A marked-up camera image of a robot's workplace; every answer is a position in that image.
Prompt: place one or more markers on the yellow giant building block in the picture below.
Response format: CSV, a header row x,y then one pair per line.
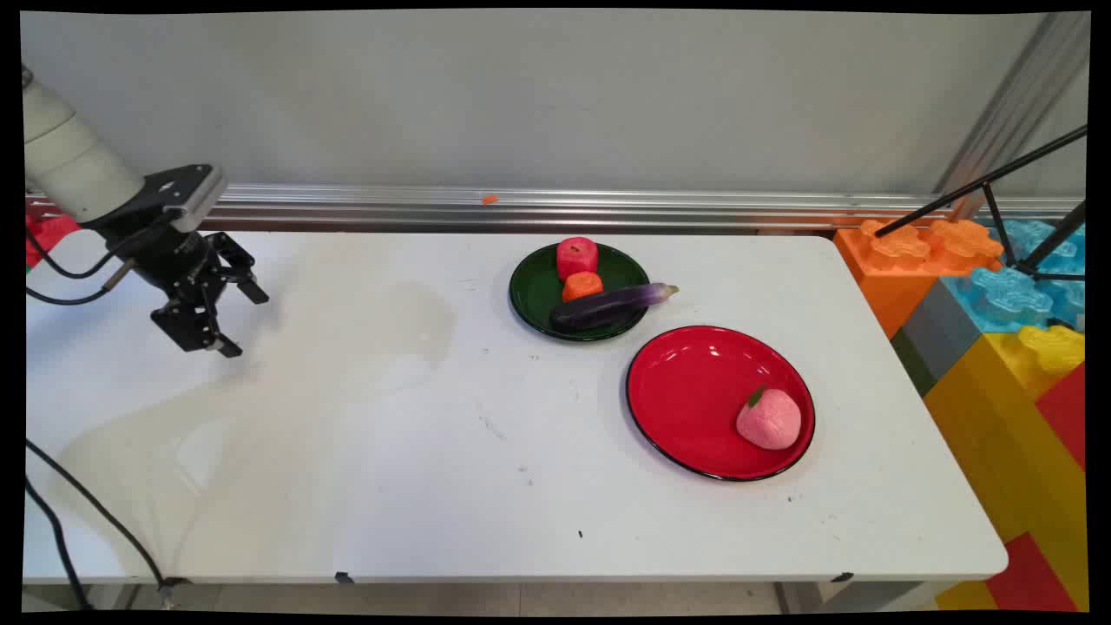
x,y
998,434

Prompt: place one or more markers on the orange giant building block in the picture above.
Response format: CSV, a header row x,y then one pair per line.
x,y
894,260

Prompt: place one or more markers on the purple toy eggplant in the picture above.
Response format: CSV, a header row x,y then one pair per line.
x,y
608,305

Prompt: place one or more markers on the dark green giant building block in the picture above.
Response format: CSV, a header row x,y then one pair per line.
x,y
913,363

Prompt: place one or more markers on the red block behind arm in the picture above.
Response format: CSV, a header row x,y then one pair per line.
x,y
48,234

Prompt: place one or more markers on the aluminium rail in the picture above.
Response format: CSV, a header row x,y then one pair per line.
x,y
608,208

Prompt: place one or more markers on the black tripod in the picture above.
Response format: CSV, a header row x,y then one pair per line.
x,y
989,178

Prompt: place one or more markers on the red round plate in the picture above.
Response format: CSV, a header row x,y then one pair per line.
x,y
686,399

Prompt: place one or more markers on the pink toy peach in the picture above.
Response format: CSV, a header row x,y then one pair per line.
x,y
769,421

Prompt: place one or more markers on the blue giant building block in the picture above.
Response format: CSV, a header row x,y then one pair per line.
x,y
1007,295

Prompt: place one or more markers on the grey giant building block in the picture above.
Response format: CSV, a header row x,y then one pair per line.
x,y
942,334

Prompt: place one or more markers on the orange toy fruit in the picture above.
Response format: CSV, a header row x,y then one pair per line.
x,y
582,286

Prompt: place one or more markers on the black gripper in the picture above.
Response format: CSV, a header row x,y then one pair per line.
x,y
167,257

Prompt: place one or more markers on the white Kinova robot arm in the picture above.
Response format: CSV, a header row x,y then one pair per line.
x,y
71,154

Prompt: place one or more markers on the green round plate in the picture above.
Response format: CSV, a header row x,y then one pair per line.
x,y
534,295

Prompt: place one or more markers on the black silver wrist camera box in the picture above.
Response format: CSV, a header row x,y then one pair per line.
x,y
180,189

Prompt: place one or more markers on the aluminium frame post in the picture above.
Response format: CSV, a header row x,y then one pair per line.
x,y
1024,95

